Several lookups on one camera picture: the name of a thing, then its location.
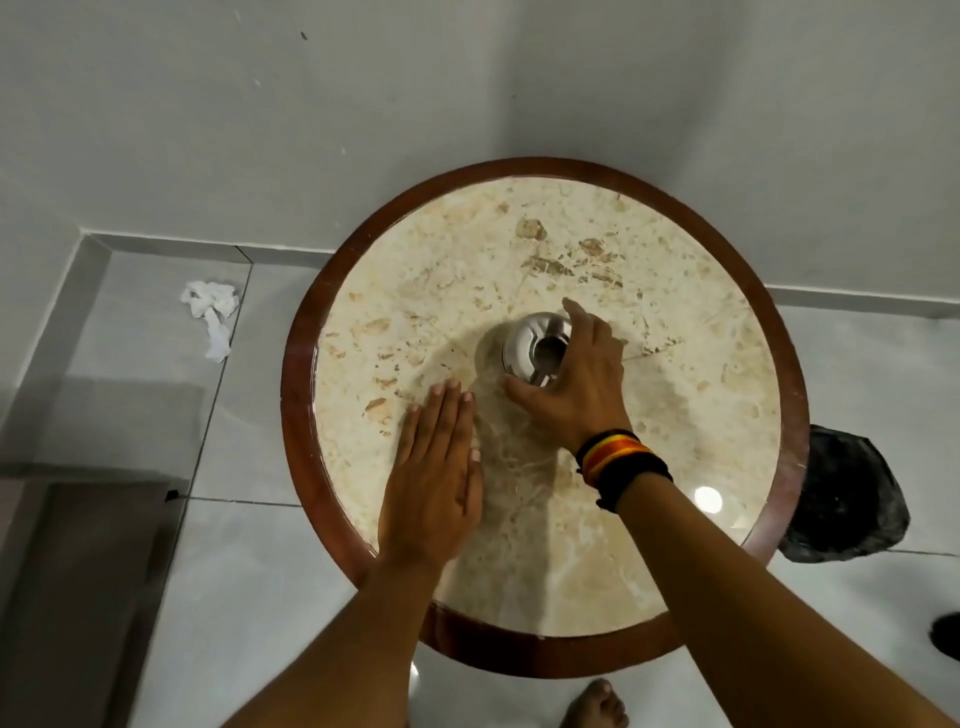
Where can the person's right hand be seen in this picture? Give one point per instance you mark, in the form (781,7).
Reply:
(577,390)

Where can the person's left hand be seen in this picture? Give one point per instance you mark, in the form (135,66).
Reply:
(427,495)

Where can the person's left middle finger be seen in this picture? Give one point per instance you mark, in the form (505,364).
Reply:
(448,420)

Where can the person's right thumb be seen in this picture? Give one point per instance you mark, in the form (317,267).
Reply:
(525,390)

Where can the person's left thumb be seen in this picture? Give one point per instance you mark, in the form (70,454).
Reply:
(475,480)

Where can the person's left little finger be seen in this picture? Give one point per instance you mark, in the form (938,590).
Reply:
(406,435)

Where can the round metal ashtray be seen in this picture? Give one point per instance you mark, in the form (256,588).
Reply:
(534,349)

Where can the person's right forearm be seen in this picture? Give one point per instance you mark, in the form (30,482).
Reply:
(757,615)

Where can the person's left forearm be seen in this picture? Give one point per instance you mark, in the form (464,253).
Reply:
(345,645)

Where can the round marble table with wooden rim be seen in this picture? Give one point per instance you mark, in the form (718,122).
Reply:
(540,420)

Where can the black orange yellow wristbands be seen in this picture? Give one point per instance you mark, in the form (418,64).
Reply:
(619,465)

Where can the crumpled white tissue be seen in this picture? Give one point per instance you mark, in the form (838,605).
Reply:
(212,315)

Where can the person's bare foot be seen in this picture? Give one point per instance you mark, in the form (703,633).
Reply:
(596,709)

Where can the black plastic bag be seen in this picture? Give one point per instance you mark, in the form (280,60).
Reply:
(844,499)

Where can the dark shoe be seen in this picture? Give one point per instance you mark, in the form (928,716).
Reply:
(946,636)

